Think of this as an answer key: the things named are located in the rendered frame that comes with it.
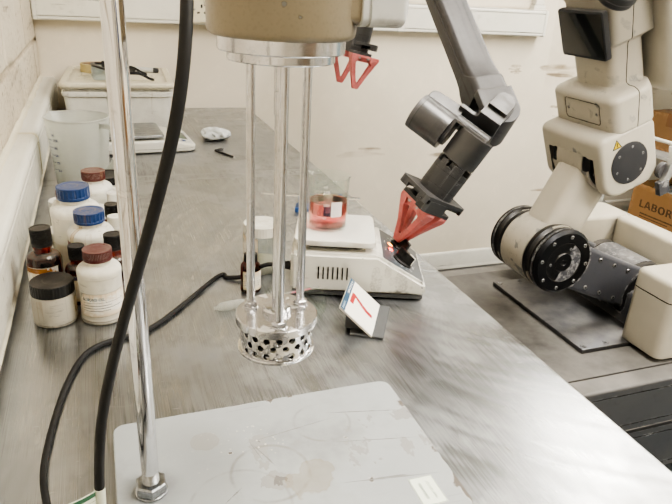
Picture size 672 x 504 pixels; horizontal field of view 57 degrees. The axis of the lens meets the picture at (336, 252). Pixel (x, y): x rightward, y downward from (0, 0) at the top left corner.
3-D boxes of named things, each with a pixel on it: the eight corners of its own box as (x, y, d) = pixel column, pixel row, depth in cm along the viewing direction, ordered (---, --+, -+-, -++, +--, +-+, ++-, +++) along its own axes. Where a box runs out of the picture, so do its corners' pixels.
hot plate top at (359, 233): (372, 220, 101) (373, 215, 100) (376, 249, 90) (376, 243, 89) (298, 216, 101) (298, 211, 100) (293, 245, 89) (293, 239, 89)
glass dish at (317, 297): (279, 310, 88) (280, 296, 87) (302, 296, 92) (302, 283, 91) (312, 322, 85) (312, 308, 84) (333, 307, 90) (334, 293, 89)
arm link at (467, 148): (494, 141, 89) (499, 141, 94) (456, 113, 90) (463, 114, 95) (464, 180, 91) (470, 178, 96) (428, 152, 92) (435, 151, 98)
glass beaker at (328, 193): (353, 225, 97) (357, 172, 94) (338, 238, 91) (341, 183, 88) (313, 217, 99) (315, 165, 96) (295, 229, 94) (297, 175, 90)
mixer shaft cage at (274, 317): (302, 321, 57) (312, 34, 47) (326, 361, 51) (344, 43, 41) (228, 331, 55) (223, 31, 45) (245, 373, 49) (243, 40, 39)
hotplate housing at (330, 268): (414, 266, 104) (419, 221, 101) (424, 302, 92) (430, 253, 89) (282, 259, 104) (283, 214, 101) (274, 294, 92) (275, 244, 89)
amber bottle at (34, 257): (41, 292, 89) (30, 220, 85) (72, 294, 89) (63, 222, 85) (26, 307, 85) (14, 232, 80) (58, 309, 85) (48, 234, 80)
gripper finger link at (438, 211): (369, 222, 98) (403, 175, 95) (396, 231, 103) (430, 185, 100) (392, 249, 94) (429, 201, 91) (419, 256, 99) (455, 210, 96)
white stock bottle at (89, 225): (102, 269, 97) (95, 199, 92) (127, 282, 93) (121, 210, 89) (64, 282, 92) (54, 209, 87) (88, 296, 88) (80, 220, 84)
